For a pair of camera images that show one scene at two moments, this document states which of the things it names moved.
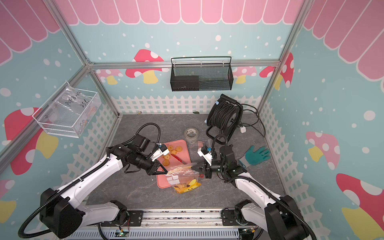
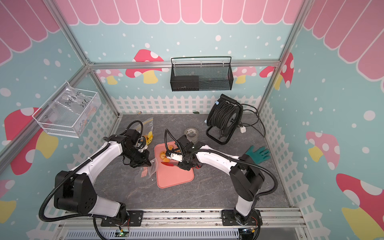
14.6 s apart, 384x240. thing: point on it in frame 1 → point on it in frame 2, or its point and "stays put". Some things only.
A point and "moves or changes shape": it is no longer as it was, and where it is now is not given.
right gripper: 206,165 → 185,167
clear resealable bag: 183,178 → 148,129
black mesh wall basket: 201,73 stays put
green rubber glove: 254,158 stays put
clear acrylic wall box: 68,113 stays put
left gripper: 153,170 → 144,160
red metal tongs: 183,162 moves or changes shape
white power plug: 242,129 stays put
